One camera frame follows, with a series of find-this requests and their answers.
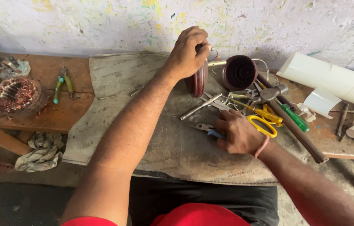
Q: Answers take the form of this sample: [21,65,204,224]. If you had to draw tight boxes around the small metal bolt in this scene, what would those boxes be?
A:
[129,86,145,97]

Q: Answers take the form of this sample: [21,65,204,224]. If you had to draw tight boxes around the blue-handled pliers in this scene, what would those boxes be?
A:
[187,123,226,140]

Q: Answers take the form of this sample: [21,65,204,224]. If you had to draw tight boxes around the person's right hand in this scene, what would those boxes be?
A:
[215,109,270,155]

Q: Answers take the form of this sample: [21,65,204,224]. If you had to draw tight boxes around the person's left hand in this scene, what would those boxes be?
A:
[164,26,212,81]

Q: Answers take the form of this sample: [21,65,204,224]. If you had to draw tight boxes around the grey metal tweezers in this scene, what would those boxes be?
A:
[200,92,231,111]

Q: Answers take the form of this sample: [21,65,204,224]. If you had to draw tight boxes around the green-handled pliers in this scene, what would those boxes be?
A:
[52,67,80,105]

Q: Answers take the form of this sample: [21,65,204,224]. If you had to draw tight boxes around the metal part with white rag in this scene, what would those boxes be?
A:
[0,56,32,80]

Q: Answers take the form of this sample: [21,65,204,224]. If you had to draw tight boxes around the low wooden bench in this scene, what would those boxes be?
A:
[0,53,95,156]

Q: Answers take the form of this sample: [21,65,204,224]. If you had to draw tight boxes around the wooden work bench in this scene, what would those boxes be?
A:
[270,69,354,193]

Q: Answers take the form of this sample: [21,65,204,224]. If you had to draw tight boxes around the white tape scrap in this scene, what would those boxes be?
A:
[296,103,317,122]

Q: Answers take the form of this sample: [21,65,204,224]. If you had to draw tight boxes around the brown cup-shaped motor housing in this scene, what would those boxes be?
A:
[222,55,259,92]

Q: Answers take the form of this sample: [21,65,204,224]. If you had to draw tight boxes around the copper wound stator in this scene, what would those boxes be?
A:
[0,75,44,118]

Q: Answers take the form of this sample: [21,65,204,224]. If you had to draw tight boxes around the white cut sheet piece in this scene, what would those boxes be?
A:
[302,87,342,119]

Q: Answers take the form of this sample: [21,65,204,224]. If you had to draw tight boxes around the wooden-handled hammer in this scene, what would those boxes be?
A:
[252,84,329,164]

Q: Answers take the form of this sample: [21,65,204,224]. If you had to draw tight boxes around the brown motor rotor disc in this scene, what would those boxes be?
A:
[185,59,209,98]

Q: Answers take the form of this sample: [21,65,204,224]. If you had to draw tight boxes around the green-handled screwdriver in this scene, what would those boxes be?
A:
[275,99,310,133]

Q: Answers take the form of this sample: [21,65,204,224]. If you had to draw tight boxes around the white plastic sheet roll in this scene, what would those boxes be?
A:
[276,52,354,114]

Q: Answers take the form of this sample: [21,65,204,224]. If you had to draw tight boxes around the person's black trousers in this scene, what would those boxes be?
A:
[128,176,280,226]

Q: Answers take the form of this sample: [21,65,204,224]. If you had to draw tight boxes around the yellow-handled scissors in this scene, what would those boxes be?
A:
[230,97,284,139]

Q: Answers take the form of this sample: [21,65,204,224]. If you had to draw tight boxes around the crumpled grey cloth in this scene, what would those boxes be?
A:
[14,131,68,173]

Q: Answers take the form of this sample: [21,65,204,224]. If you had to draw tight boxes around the person's red shirt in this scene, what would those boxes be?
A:
[60,202,251,226]

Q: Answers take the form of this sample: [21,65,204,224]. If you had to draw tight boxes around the thin wire loop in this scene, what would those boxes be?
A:
[252,58,270,83]

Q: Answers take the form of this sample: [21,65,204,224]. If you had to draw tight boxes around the rusty metal chisel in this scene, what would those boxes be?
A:
[339,108,354,142]
[336,103,350,137]

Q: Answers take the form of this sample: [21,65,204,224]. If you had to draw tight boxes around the pink wrist band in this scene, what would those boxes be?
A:
[254,135,271,159]

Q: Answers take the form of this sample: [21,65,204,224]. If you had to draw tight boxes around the long metal socket wrench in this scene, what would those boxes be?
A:
[180,92,223,121]

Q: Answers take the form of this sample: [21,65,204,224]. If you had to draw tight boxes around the grey worn work mat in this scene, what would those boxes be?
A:
[62,51,310,186]

